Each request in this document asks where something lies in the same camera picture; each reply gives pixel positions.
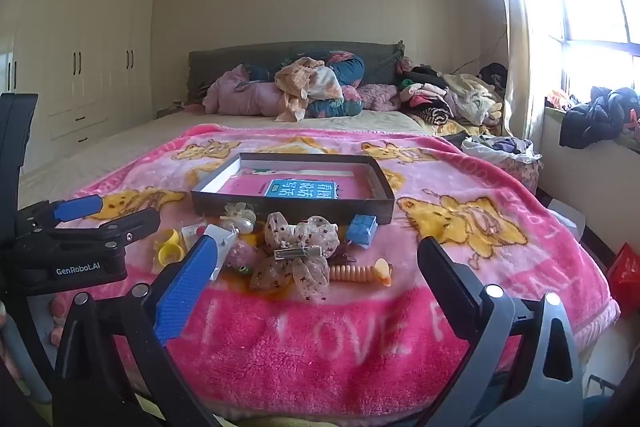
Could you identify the bed with beige sheet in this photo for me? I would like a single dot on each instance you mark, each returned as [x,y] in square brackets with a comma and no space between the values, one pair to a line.
[100,157]

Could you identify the pile of clothes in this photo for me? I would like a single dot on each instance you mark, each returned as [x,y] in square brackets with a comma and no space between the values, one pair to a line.
[450,102]

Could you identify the polka-dot lace bow hair clip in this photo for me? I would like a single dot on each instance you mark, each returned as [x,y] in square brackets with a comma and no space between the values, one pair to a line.
[300,274]

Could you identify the red bag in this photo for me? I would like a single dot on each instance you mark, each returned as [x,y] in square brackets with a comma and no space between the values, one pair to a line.
[627,279]

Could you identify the white paper bag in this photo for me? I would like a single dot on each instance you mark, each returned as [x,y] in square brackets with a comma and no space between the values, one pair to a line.
[570,219]

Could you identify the red ball earrings packet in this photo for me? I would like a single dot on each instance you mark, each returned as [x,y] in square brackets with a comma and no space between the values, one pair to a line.
[196,231]

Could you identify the pink fuzzy hair clip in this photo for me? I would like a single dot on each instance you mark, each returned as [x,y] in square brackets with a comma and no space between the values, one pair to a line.
[242,255]

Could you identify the cream wardrobe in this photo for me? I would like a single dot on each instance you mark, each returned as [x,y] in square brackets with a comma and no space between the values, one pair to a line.
[90,57]

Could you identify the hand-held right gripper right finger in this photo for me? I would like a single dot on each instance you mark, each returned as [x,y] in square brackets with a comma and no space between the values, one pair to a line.
[450,282]

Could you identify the pink printed blanket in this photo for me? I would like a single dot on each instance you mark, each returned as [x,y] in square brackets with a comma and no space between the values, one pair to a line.
[350,347]

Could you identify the black jacket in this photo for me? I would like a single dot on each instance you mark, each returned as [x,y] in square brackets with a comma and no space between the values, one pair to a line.
[600,117]

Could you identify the beige curtain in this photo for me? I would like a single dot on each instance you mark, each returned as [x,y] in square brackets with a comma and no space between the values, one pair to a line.
[520,57]

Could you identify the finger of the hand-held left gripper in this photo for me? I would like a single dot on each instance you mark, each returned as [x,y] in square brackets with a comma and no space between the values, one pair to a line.
[135,222]
[75,208]

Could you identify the small orange cloth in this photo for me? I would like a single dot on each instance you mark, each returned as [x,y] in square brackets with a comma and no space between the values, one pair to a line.
[560,99]

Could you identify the small orange hair clip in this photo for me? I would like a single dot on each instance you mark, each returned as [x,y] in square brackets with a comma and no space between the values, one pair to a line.
[383,271]

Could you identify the beige floral cloth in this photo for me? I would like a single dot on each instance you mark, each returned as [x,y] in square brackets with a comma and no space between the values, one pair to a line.
[305,82]

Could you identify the heap of laundry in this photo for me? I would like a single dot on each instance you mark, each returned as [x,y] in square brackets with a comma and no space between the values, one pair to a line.
[500,147]

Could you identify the pearl hair claw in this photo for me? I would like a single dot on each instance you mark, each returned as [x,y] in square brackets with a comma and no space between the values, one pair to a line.
[240,219]

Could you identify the pink quilt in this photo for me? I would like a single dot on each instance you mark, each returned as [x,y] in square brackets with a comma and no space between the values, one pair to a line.
[240,97]

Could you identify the dark cardboard box tray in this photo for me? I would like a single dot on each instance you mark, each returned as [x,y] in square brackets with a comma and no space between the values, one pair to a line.
[280,206]

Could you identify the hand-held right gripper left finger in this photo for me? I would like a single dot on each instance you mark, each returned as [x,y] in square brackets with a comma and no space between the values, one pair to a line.
[185,287]

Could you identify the maroon hair barrette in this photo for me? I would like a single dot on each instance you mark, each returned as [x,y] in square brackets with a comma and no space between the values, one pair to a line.
[346,255]

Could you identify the small blue box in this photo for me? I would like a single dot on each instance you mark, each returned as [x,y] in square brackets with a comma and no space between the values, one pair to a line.
[361,231]

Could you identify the pink knitted cloth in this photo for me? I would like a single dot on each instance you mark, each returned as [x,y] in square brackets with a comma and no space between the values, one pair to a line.
[377,97]

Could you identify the dark blue floral pillow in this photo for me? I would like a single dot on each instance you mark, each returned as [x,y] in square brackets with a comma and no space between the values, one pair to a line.
[347,69]

